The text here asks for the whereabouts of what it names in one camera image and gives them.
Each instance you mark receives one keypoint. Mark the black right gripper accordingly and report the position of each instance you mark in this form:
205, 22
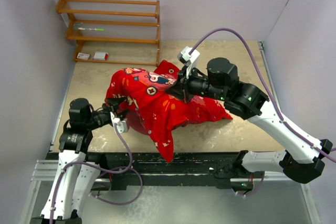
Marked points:
182, 89

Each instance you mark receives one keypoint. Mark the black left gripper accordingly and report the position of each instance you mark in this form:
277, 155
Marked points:
113, 103

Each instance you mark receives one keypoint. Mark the red printed pillowcase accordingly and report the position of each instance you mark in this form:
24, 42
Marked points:
153, 112

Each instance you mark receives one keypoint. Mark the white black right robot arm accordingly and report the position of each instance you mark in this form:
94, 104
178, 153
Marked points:
300, 160

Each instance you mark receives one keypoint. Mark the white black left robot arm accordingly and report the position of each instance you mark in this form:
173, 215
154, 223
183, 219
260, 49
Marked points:
75, 175

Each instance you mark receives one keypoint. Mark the white red small box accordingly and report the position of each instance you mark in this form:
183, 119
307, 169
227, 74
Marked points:
99, 55

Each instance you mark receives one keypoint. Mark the red white card box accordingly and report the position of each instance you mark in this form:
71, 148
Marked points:
83, 56

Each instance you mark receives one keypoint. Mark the green white pen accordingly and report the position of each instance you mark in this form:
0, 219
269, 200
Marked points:
78, 26

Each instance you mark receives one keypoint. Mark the wooden shelf rack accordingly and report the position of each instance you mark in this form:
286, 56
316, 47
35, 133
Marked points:
124, 21

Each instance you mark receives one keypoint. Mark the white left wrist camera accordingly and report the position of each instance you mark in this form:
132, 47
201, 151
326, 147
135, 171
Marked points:
119, 123

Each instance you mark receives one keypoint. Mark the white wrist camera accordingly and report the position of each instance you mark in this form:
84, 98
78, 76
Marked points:
119, 123
189, 58

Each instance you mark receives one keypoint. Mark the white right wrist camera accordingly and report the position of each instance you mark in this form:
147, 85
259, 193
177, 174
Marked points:
189, 58

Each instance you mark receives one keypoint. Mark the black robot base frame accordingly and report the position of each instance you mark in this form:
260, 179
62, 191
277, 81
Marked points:
215, 169

